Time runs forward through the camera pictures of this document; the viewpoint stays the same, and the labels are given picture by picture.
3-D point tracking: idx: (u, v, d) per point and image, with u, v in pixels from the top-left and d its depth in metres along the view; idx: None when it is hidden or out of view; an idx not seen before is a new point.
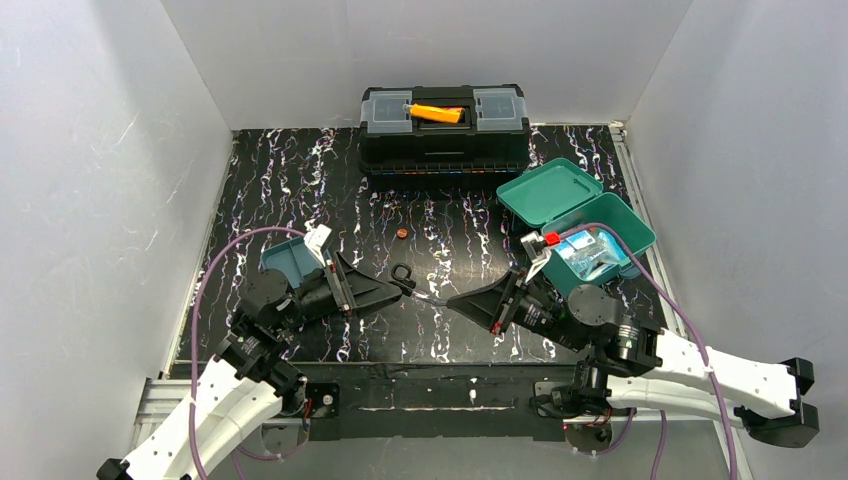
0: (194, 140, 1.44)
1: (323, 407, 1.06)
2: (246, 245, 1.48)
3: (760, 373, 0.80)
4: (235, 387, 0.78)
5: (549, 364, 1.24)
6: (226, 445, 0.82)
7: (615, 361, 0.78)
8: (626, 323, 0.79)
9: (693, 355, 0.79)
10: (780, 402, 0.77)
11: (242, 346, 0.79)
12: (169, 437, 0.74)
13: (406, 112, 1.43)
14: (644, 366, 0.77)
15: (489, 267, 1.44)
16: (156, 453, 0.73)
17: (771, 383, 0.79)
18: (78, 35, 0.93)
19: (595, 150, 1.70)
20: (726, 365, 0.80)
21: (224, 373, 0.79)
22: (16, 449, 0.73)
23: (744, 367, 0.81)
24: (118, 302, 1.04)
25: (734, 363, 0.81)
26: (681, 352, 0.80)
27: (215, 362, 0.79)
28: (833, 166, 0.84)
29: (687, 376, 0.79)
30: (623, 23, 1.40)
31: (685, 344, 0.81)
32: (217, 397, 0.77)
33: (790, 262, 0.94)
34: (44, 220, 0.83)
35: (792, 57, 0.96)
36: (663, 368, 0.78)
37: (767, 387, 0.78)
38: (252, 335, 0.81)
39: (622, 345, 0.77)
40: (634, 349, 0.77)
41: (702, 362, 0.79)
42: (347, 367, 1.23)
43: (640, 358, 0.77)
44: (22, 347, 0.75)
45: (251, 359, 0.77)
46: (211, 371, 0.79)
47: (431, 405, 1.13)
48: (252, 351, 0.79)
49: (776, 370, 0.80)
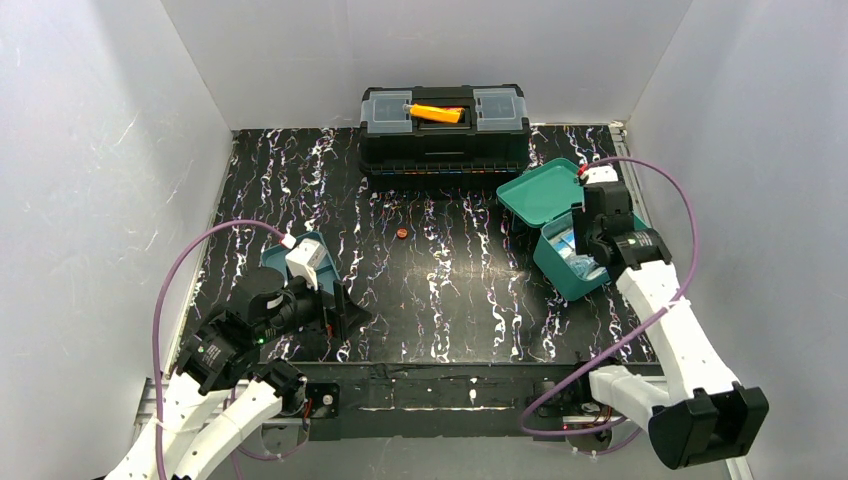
0: (194, 141, 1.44)
1: (323, 407, 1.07)
2: (245, 245, 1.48)
3: (707, 359, 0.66)
4: (200, 402, 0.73)
5: (548, 363, 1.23)
6: (226, 446, 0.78)
7: (607, 245, 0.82)
8: (644, 231, 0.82)
9: (668, 289, 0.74)
10: (685, 379, 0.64)
11: (204, 356, 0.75)
12: (142, 458, 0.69)
13: (406, 112, 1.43)
14: (625, 259, 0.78)
15: (489, 267, 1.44)
16: (132, 475, 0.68)
17: (702, 368, 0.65)
18: (78, 35, 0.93)
19: (594, 150, 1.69)
20: (689, 327, 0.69)
21: (188, 388, 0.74)
22: (16, 448, 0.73)
23: (702, 340, 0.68)
24: (117, 302, 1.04)
25: (697, 332, 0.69)
26: (660, 283, 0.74)
27: (178, 377, 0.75)
28: (832, 165, 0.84)
29: (644, 299, 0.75)
30: (624, 22, 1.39)
31: (671, 280, 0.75)
32: (183, 414, 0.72)
33: (790, 262, 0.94)
34: (44, 219, 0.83)
35: (791, 57, 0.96)
36: (635, 272, 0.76)
37: (689, 360, 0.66)
38: (218, 341, 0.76)
39: (623, 236, 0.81)
40: (634, 245, 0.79)
41: (671, 294, 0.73)
42: (347, 367, 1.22)
43: (630, 251, 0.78)
44: (22, 345, 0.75)
45: (212, 372, 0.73)
46: (174, 387, 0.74)
47: (431, 405, 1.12)
48: (213, 362, 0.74)
49: (724, 370, 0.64)
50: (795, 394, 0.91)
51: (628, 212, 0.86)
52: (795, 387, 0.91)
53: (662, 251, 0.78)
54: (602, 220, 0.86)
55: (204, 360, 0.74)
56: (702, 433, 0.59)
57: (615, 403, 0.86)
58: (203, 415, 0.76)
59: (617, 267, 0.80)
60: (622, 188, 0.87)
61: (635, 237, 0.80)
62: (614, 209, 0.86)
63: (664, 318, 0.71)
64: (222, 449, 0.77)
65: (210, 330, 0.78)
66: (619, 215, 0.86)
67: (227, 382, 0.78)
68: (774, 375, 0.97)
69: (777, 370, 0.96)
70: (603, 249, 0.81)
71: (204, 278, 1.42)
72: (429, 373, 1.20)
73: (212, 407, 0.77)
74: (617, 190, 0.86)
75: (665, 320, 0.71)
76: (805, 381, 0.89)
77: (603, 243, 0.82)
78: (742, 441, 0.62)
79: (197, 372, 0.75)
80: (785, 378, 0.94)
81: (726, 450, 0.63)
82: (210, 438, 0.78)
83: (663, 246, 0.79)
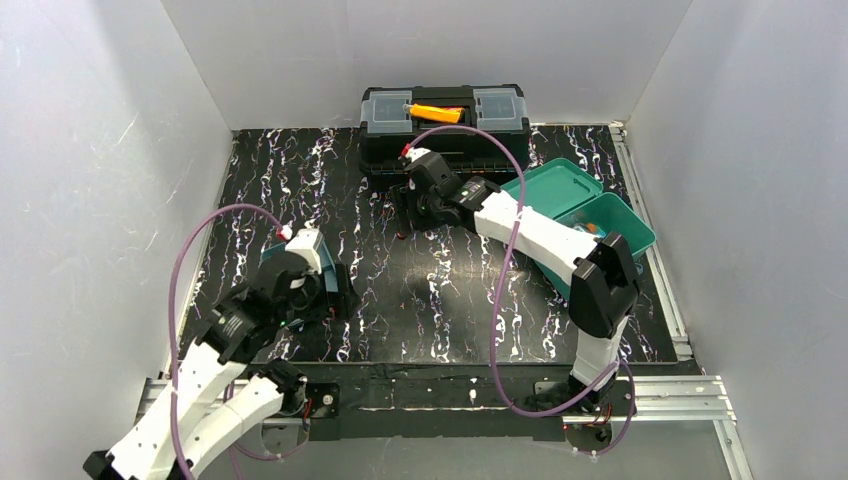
0: (194, 140, 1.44)
1: (323, 407, 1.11)
2: (245, 245, 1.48)
3: (566, 236, 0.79)
4: (219, 373, 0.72)
5: (549, 363, 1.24)
6: (228, 437, 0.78)
7: (450, 208, 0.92)
8: (472, 181, 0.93)
9: (511, 208, 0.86)
10: (563, 257, 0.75)
11: (224, 327, 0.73)
12: (153, 428, 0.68)
13: (406, 112, 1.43)
14: (471, 211, 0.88)
15: (489, 268, 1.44)
16: (141, 445, 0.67)
17: (570, 243, 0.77)
18: (77, 34, 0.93)
19: (594, 150, 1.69)
20: (539, 225, 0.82)
21: (206, 358, 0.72)
22: (15, 449, 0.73)
23: (555, 227, 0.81)
24: (117, 302, 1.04)
25: (548, 224, 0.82)
26: (503, 206, 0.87)
27: (196, 345, 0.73)
28: (832, 164, 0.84)
29: (501, 226, 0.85)
30: (623, 22, 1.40)
31: (510, 202, 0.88)
32: (199, 385, 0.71)
33: (790, 261, 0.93)
34: (44, 219, 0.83)
35: (791, 57, 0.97)
36: (483, 213, 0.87)
37: (558, 243, 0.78)
38: (240, 313, 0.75)
39: (458, 193, 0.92)
40: (468, 196, 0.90)
41: (515, 210, 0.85)
42: (348, 367, 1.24)
43: (468, 203, 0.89)
44: (22, 345, 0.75)
45: (232, 343, 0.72)
46: (192, 355, 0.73)
47: (431, 405, 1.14)
48: (234, 334, 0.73)
49: (581, 236, 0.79)
50: (796, 394, 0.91)
51: (451, 173, 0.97)
52: (795, 387, 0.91)
53: (491, 189, 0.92)
54: (436, 190, 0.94)
55: (224, 332, 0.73)
56: (602, 289, 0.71)
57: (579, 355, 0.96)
58: (217, 390, 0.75)
59: (470, 220, 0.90)
60: (435, 156, 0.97)
61: (468, 189, 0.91)
62: (440, 174, 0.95)
63: (519, 228, 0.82)
64: (223, 440, 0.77)
65: (231, 303, 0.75)
66: (446, 178, 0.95)
67: (245, 357, 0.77)
68: (776, 375, 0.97)
69: (778, 370, 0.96)
70: (450, 213, 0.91)
71: (204, 278, 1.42)
72: (429, 373, 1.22)
73: (228, 382, 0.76)
74: (433, 159, 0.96)
75: (524, 229, 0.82)
76: (805, 381, 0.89)
77: (448, 208, 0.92)
78: (631, 278, 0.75)
79: (215, 342, 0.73)
80: (786, 377, 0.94)
81: (630, 294, 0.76)
82: (215, 423, 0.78)
83: (489, 183, 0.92)
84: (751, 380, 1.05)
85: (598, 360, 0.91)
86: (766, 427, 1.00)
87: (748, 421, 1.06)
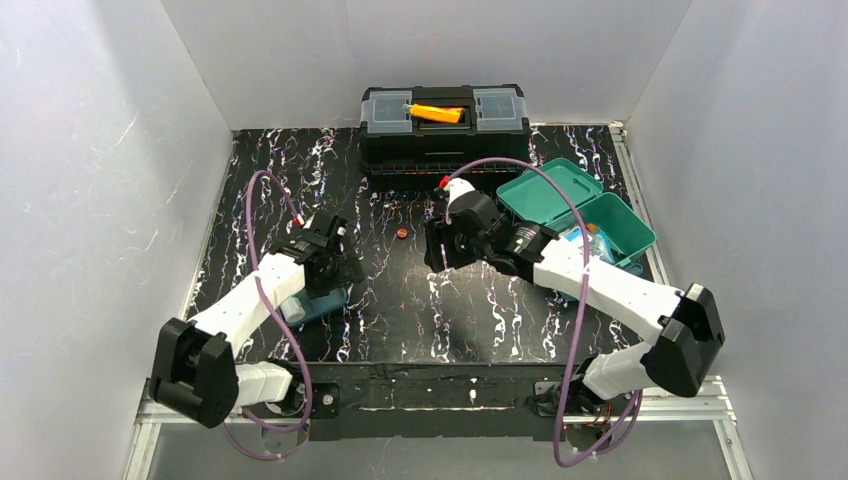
0: (194, 141, 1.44)
1: (323, 407, 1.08)
2: (246, 245, 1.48)
3: (641, 289, 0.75)
4: (297, 270, 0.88)
5: (546, 363, 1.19)
6: (252, 387, 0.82)
7: (505, 257, 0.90)
8: (526, 226, 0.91)
9: (576, 260, 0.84)
10: (644, 315, 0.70)
11: (294, 246, 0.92)
12: (237, 302, 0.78)
13: (406, 112, 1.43)
14: (530, 260, 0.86)
15: (489, 268, 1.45)
16: (226, 312, 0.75)
17: (648, 297, 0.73)
18: (77, 35, 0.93)
19: (594, 150, 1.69)
20: (610, 278, 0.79)
21: (283, 263, 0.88)
22: (17, 448, 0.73)
23: (630, 281, 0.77)
24: (117, 302, 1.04)
25: (620, 278, 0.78)
26: (566, 257, 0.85)
27: (271, 255, 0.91)
28: (832, 164, 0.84)
29: (565, 278, 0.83)
30: (623, 22, 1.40)
31: (573, 252, 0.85)
32: (279, 277, 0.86)
33: (790, 261, 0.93)
34: (44, 218, 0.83)
35: (791, 56, 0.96)
36: (544, 264, 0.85)
37: (636, 299, 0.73)
38: (306, 239, 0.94)
39: (513, 241, 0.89)
40: (524, 245, 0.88)
41: (581, 262, 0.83)
42: (347, 367, 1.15)
43: (524, 250, 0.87)
44: (21, 345, 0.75)
45: (302, 254, 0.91)
46: (269, 260, 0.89)
47: (431, 405, 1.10)
48: (303, 249, 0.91)
49: (660, 288, 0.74)
50: (795, 394, 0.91)
51: (500, 216, 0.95)
52: (794, 387, 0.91)
53: (548, 235, 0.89)
54: (487, 235, 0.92)
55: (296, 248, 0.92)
56: (692, 350, 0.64)
57: (601, 366, 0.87)
58: (282, 294, 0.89)
59: (528, 270, 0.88)
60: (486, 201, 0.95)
61: (522, 235, 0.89)
62: (490, 219, 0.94)
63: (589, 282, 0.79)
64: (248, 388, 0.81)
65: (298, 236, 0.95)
66: (497, 222, 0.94)
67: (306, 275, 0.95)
68: (776, 375, 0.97)
69: (778, 369, 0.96)
70: (505, 261, 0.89)
71: (204, 278, 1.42)
72: (429, 373, 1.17)
73: (287, 292, 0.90)
74: (484, 203, 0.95)
75: (594, 284, 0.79)
76: (804, 381, 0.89)
77: (503, 257, 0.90)
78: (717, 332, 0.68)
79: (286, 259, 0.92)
80: (786, 378, 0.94)
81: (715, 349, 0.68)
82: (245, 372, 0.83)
83: (545, 229, 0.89)
84: (751, 380, 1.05)
85: (621, 381, 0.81)
86: (766, 427, 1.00)
87: (747, 421, 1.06)
